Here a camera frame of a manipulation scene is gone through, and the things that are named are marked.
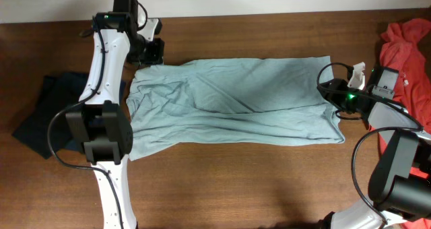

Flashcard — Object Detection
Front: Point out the light blue t-shirt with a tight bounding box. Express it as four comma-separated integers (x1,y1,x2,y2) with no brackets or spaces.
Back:
127,56,345,160

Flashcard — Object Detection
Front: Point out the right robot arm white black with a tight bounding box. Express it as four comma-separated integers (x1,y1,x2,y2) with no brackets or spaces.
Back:
317,63,430,229

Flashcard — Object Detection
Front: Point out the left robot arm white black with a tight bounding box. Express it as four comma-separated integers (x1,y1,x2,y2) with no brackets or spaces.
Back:
65,0,164,229

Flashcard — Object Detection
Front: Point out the red t-shirt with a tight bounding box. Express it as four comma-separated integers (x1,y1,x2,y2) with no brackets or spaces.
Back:
368,18,431,229

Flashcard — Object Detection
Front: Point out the dark navy folded garment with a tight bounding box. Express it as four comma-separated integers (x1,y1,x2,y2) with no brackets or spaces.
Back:
12,72,89,159

